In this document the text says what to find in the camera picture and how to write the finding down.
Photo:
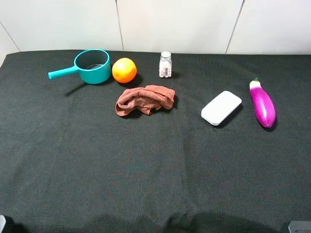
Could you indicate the purple white eggplant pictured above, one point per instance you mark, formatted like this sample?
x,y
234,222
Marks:
x,y
263,105

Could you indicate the black robot base left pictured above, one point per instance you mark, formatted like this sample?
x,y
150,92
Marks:
x,y
7,225

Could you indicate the grey robot base right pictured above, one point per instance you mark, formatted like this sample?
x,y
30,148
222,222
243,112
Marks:
x,y
299,227

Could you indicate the brown crumpled cloth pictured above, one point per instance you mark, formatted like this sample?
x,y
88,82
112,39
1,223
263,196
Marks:
x,y
145,99

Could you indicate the small glass pill jar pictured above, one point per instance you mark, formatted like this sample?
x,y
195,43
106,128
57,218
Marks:
x,y
165,65

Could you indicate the orange fruit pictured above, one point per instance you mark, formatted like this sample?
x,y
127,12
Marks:
x,y
124,70

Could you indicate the white rounded flat box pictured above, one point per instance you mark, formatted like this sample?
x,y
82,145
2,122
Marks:
x,y
217,110

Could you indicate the dark green table cloth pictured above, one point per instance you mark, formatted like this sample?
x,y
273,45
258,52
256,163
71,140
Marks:
x,y
70,164

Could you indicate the teal saucepan with handle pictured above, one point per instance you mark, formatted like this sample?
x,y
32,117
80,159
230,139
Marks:
x,y
92,65

